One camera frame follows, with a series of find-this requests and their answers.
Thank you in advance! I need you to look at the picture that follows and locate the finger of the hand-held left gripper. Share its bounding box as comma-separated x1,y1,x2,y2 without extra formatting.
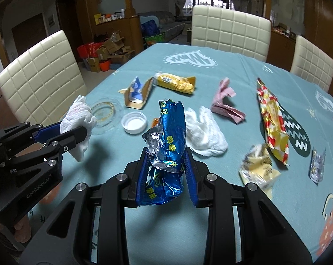
6,126,91,173
0,121,62,150

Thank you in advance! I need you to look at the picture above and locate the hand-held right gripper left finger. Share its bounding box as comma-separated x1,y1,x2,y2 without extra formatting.
19,148,151,265

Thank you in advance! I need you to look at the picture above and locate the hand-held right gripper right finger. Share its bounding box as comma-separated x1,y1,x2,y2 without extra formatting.
183,147,313,265

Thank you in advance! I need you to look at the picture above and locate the white tissue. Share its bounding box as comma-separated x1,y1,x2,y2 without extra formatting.
185,106,229,157
60,95,97,163

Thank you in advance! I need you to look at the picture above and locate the blue foil snack wrapper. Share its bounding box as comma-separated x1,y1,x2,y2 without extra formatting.
142,98,187,206

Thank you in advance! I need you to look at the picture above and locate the blue brown carton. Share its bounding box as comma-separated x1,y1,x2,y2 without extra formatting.
118,77,155,110

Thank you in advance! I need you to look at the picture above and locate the red gold foil wrapper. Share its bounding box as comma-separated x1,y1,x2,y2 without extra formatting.
256,78,291,167

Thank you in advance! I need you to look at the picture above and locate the person's left hand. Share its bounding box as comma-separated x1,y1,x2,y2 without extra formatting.
0,215,32,243

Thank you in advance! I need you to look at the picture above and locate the cream quilted dining chair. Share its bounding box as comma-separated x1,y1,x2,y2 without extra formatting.
0,30,88,127
191,5,272,62
290,35,333,93

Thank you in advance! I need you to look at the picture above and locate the white plastic lid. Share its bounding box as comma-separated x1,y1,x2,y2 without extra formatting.
121,112,148,134

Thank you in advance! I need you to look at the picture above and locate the pale yellow plastic wrapper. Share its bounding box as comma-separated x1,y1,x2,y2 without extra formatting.
239,144,281,199

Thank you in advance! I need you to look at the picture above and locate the crumpled pink paper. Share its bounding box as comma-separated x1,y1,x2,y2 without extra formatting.
211,78,246,124

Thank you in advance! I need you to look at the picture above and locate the red bag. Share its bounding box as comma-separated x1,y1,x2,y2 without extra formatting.
77,42,101,59

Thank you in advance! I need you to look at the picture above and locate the yellow snack wrapper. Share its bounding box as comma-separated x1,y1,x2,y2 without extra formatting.
154,72,197,95

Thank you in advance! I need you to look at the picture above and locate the pile of cardboard boxes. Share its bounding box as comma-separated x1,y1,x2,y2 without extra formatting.
86,37,135,72

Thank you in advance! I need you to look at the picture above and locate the wooden door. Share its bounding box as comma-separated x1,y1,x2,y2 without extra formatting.
12,12,47,58

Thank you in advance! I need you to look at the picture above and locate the teal printed tablecloth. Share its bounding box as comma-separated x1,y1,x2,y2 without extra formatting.
28,43,333,265

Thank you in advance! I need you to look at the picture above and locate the row of packages on divider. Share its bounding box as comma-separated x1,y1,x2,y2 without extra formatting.
94,11,125,24

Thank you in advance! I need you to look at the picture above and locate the small clear silver wrapper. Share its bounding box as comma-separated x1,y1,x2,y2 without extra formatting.
309,148,326,184

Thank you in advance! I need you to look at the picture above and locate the green bag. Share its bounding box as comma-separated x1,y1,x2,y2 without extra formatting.
145,34,165,45

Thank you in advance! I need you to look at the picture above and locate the blue bag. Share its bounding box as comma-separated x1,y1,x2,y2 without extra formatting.
141,20,160,36

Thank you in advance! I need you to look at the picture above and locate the grey sofa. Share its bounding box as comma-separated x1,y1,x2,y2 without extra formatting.
158,11,187,40

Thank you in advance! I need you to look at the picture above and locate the wooden sideboard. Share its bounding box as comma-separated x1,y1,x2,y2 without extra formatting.
267,29,296,71

